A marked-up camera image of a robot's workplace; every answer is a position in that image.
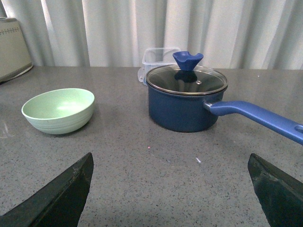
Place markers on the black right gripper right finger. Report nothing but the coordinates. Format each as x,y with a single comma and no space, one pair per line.
279,194

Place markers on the light green bowl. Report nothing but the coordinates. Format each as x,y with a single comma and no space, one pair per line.
60,111

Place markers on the blue saucepan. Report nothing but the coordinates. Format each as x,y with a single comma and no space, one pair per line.
197,113

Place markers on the glass lid blue knob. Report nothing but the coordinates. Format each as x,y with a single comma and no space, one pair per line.
186,77

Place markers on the cream toaster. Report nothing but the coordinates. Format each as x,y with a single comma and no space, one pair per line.
14,55

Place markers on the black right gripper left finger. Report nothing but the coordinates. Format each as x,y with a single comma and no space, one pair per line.
58,204

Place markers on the clear plastic food container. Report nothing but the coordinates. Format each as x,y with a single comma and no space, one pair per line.
156,57

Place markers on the white curtain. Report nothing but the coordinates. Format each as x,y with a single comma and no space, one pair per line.
242,34

